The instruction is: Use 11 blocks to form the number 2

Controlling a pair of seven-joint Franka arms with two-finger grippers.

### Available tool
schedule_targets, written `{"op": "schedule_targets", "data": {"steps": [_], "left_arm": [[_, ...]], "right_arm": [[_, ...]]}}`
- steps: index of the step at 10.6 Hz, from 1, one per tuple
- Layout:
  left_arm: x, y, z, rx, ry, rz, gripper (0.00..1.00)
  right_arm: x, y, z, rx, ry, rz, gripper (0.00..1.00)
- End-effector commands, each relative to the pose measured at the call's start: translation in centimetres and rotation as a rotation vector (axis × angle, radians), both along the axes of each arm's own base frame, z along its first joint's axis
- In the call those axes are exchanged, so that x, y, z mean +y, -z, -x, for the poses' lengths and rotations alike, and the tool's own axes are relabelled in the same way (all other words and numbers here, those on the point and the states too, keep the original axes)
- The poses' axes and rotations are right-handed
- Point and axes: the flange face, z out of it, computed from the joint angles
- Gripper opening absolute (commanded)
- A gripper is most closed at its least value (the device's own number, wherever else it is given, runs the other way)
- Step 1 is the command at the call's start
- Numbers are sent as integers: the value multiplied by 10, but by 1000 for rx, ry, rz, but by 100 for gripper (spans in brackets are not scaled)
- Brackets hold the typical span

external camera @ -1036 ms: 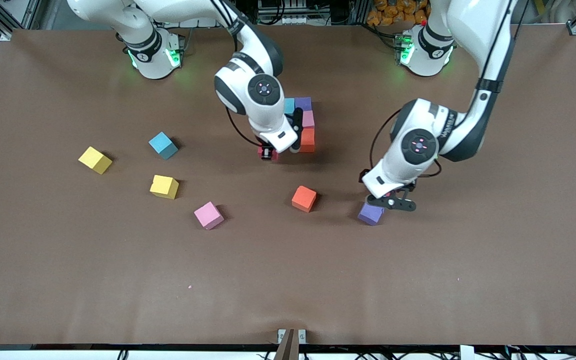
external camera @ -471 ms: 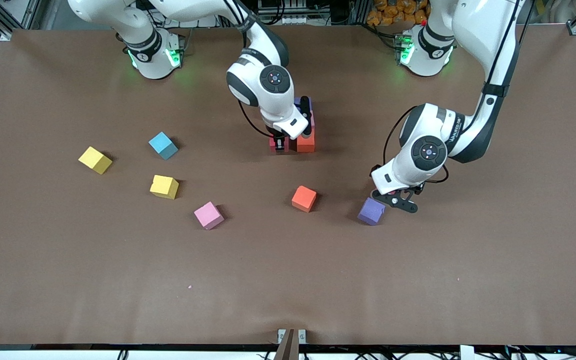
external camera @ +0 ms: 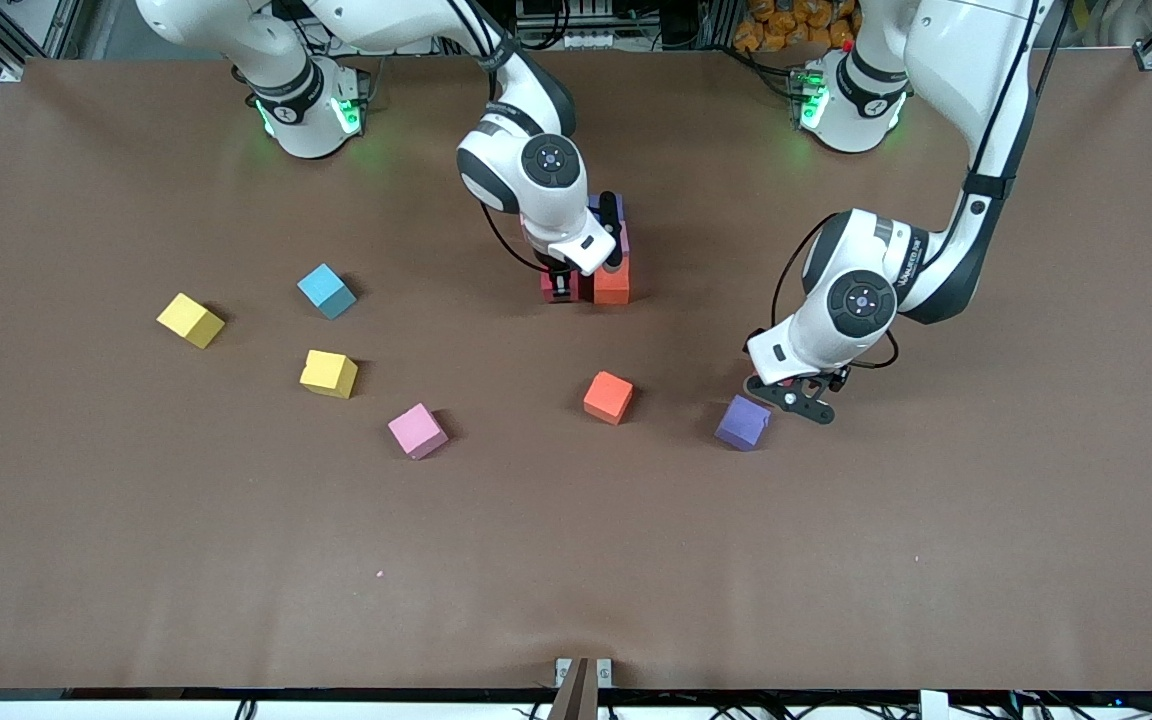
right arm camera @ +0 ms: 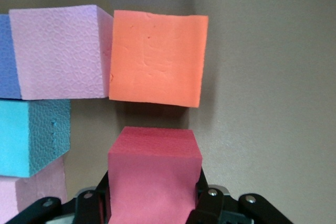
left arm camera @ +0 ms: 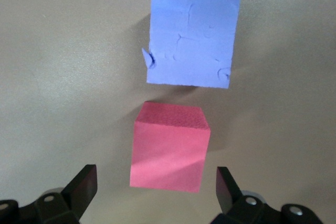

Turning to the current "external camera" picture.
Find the red foam cube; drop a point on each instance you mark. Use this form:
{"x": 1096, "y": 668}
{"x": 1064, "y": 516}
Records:
{"x": 784, "y": 382}
{"x": 545, "y": 288}

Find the orange foam cube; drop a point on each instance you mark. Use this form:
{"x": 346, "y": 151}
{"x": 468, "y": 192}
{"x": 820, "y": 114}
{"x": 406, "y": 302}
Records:
{"x": 612, "y": 288}
{"x": 608, "y": 396}

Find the pink foam cube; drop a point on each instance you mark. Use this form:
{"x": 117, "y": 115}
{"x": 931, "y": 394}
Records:
{"x": 417, "y": 430}
{"x": 626, "y": 248}

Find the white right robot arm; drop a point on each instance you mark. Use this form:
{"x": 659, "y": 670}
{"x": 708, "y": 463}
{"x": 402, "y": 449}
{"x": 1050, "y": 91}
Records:
{"x": 548, "y": 160}

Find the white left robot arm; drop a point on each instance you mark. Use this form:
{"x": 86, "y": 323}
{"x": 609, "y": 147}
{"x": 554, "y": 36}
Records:
{"x": 861, "y": 300}

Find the white electrical device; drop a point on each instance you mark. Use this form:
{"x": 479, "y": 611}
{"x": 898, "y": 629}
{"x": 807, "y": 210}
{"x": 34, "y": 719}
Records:
{"x": 576, "y": 40}

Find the blue foam cube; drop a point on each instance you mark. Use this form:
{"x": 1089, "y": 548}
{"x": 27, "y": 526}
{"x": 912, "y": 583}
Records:
{"x": 326, "y": 290}

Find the yellow foam cube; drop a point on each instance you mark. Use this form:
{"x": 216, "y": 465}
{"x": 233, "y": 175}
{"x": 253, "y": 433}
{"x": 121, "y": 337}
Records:
{"x": 188, "y": 318}
{"x": 328, "y": 372}

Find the brown table cover sheet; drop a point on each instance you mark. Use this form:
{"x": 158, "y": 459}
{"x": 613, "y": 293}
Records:
{"x": 576, "y": 560}

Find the orange packed items pile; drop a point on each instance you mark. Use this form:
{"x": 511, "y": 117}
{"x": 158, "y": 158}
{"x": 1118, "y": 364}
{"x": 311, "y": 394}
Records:
{"x": 786, "y": 22}

